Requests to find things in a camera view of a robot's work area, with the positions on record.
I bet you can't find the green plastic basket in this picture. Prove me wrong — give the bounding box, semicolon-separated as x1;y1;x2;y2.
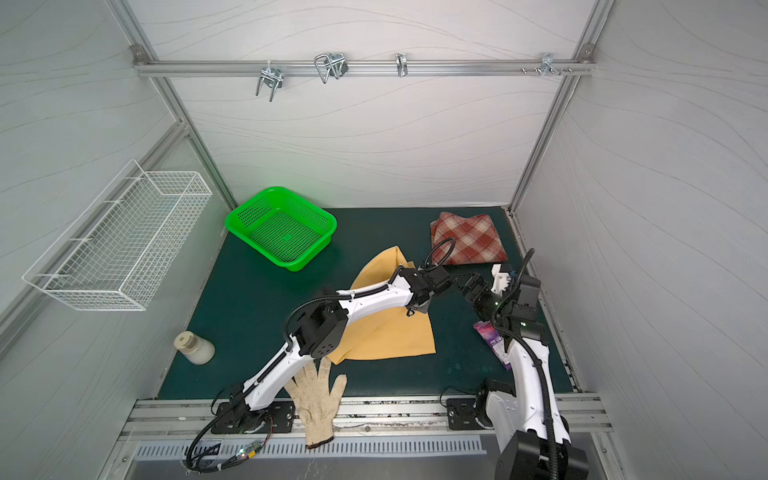
225;187;338;272

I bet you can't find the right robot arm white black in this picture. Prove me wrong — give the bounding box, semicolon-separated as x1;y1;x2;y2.
461;248;589;479

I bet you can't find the metal u-bolt hook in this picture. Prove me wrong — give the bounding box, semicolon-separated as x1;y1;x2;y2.
255;66;284;102
313;52;349;84

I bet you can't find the left base cable bundle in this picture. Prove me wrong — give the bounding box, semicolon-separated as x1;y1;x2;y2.
182;413;275;473

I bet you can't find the small beige bottle left side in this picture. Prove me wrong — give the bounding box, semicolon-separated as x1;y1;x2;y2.
173;331;216;365

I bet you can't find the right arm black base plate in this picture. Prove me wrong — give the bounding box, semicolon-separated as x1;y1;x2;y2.
444;397;492;431

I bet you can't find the white knit work glove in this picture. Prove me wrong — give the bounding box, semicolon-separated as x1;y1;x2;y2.
284;357;347;450

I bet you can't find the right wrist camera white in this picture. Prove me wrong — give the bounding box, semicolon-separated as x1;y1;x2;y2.
491;264;515;296

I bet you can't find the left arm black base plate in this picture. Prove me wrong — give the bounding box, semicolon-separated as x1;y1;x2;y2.
211;400;295;435

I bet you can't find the white wire basket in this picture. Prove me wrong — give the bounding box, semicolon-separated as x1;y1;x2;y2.
22;160;212;312

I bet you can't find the purple snack packet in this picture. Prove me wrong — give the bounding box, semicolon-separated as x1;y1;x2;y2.
473;321;511;371

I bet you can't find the red plaid skirt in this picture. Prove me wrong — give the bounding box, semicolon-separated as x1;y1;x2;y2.
430;212;508;265

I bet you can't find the aluminium cross rail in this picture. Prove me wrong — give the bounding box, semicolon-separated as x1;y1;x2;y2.
134;57;597;78

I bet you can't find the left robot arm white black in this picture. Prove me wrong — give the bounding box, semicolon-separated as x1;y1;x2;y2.
201;247;452;449

